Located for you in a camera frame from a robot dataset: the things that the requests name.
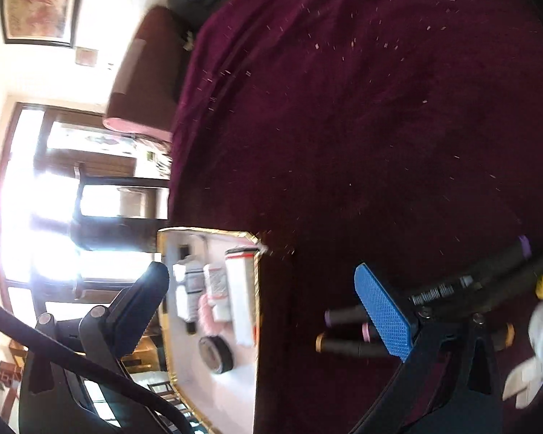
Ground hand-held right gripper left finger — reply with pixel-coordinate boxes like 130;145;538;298
18;261;195;434

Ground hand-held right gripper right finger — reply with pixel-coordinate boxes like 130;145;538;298
353;261;504;434

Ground black marker orange caps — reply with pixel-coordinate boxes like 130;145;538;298
316;323;517;360

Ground blue white small box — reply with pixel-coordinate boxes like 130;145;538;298
172;255;205;322

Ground pink plush toy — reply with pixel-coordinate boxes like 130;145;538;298
197;294;218;333

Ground white bottle red label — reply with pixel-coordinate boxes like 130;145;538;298
203;264;231;324

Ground black tape roll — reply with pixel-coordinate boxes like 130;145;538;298
198;335;234;375

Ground grey red tall box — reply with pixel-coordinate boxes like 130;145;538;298
225;246;260;349

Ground white tray gold rim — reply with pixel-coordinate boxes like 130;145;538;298
156;226;265;434

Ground black marker pink caps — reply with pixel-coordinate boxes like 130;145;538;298
362;241;543;342

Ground person's right hand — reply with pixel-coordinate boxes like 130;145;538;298
502;297;543;410

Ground dark wooden chair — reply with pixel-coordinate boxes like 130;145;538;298
70;163;170;254

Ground wooden glass door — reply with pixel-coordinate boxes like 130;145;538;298
0;102;170;326

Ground small framed picture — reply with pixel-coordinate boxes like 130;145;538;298
75;46;98;68

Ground framed horse painting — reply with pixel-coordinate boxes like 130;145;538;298
0;0;91;50

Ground black braided cable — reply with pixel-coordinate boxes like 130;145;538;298
0;294;193;434

